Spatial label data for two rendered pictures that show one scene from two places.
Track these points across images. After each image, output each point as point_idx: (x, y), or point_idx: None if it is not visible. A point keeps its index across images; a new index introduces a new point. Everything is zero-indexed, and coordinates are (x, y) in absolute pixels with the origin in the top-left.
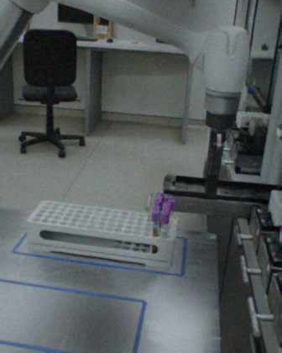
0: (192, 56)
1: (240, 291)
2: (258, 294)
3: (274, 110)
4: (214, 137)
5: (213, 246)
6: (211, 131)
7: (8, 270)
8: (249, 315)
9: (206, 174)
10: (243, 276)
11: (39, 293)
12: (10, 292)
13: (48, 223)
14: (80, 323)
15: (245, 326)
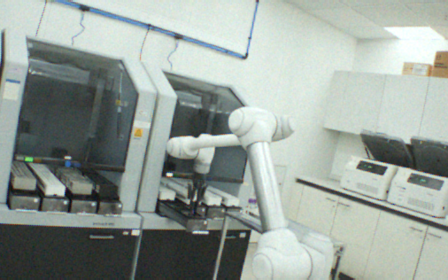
0: (196, 151)
1: (185, 245)
2: (215, 224)
3: (133, 167)
4: (203, 182)
5: (233, 212)
6: (198, 182)
7: (297, 232)
8: (206, 239)
9: (200, 201)
10: (222, 219)
11: (293, 228)
12: (300, 230)
13: None
14: (289, 223)
15: (203, 246)
